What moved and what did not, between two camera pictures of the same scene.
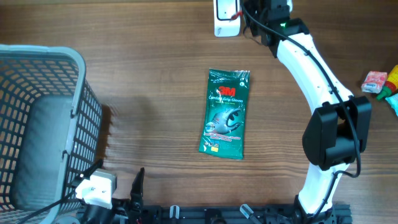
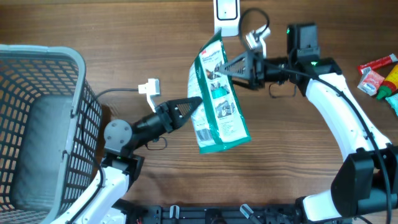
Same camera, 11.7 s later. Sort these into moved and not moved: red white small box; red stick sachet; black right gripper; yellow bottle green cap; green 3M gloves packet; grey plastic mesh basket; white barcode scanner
Moved: red white small box; black right gripper; red stick sachet; green 3M gloves packet
Not moved: grey plastic mesh basket; yellow bottle green cap; white barcode scanner
